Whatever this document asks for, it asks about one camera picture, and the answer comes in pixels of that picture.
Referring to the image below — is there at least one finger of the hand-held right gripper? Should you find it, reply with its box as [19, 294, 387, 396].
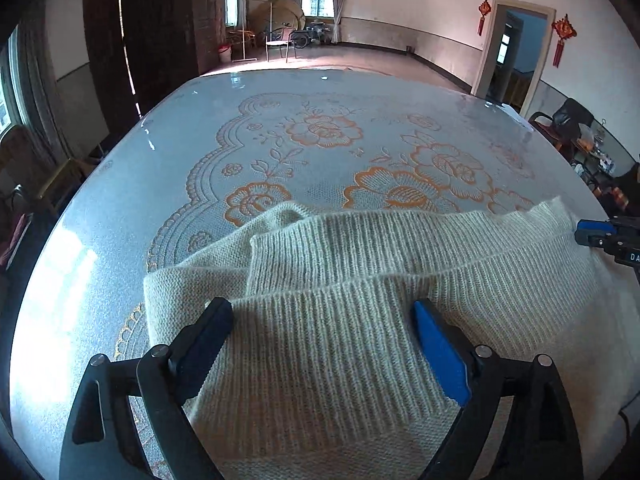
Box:
[574, 219, 617, 249]

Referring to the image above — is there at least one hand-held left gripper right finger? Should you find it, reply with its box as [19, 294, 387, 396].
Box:
[411, 299, 585, 480]

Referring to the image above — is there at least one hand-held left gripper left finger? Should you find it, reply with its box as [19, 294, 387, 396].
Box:
[59, 296, 235, 480]

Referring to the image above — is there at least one beige knit sweater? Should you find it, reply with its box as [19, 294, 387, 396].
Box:
[143, 196, 640, 480]

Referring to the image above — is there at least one cluttered side table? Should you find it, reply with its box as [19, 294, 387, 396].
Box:
[574, 124, 617, 172]

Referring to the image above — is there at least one dark wooden armchair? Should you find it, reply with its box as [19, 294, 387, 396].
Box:
[526, 98, 597, 152]

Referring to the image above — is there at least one large red knot ornament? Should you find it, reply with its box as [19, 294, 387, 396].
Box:
[551, 13, 578, 69]

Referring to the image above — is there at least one floral lace tablecloth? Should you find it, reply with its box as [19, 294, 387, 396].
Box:
[10, 67, 617, 480]

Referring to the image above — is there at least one small red knot ornament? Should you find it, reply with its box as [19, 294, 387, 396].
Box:
[476, 0, 493, 37]

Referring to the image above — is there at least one small wooden chair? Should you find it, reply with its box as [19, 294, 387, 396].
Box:
[229, 29, 262, 54]

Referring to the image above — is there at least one large dark wooden door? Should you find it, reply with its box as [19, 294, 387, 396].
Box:
[82, 0, 202, 117]

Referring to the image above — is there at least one long grey curtain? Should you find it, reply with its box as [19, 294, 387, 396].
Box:
[16, 0, 72, 162]

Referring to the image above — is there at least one carved brown door leaf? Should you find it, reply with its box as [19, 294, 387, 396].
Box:
[192, 0, 229, 74]

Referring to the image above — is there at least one large bright window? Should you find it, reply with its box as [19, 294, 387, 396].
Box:
[0, 24, 27, 137]

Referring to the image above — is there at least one bicycle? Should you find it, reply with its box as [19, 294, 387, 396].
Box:
[291, 19, 334, 49]

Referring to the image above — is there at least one large round woven basket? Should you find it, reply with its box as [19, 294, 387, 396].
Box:
[248, 0, 306, 37]

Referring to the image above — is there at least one black cable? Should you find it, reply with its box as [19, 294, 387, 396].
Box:
[618, 402, 640, 432]

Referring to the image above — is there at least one door frame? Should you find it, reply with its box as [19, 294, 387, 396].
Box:
[471, 0, 558, 112]

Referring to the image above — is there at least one metal frame chair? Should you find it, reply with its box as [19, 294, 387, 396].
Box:
[264, 24, 297, 64]

